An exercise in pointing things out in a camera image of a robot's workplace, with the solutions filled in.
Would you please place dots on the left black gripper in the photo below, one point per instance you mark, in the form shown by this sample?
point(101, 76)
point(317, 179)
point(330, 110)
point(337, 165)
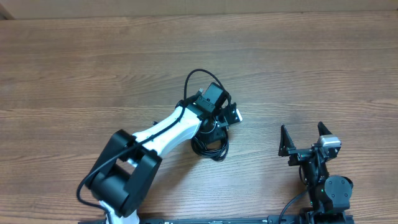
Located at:
point(217, 129)

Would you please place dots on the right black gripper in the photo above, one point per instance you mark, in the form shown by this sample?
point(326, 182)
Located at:
point(286, 149)

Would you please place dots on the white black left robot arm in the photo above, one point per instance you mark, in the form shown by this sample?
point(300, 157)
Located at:
point(124, 172)

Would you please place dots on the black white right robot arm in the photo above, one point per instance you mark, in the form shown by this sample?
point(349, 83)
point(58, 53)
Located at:
point(329, 194)

